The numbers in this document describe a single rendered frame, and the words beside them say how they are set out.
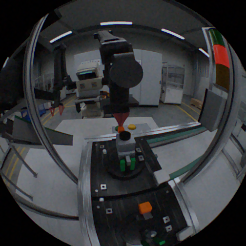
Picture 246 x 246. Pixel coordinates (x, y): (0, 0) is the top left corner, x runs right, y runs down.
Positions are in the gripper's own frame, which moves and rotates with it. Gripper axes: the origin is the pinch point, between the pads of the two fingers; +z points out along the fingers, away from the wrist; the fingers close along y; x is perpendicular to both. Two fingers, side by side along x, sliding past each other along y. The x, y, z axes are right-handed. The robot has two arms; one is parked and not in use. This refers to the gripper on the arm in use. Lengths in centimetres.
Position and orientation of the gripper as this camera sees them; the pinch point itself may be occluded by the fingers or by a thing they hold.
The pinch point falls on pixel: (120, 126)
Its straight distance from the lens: 30.7
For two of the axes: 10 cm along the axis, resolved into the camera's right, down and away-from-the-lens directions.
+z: 0.0, 8.5, 5.2
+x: -2.0, -5.1, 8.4
